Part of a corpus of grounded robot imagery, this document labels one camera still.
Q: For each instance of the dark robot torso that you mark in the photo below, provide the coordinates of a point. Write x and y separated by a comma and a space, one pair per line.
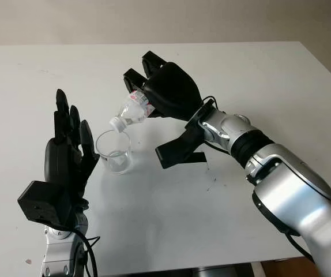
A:
182, 269

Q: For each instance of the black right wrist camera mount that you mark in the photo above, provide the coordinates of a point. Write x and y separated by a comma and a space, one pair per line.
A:
180, 147

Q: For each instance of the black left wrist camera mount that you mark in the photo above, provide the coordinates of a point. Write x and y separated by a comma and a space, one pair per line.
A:
43, 202

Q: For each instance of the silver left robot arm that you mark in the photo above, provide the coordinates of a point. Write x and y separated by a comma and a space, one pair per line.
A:
56, 254

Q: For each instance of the black tape strip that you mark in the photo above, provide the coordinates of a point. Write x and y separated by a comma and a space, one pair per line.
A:
200, 157

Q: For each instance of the clear plastic water bottle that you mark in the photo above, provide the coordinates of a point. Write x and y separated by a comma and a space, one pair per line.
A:
131, 112

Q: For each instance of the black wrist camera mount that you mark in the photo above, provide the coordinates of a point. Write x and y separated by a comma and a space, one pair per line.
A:
43, 202
180, 147

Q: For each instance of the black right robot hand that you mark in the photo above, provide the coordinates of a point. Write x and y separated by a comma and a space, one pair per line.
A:
174, 89

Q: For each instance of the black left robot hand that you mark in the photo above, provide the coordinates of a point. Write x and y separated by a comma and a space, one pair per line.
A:
58, 161

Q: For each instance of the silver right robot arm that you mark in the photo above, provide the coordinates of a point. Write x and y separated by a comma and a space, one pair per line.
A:
292, 179

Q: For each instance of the clear glass cup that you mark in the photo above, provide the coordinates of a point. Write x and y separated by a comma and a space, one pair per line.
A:
116, 161

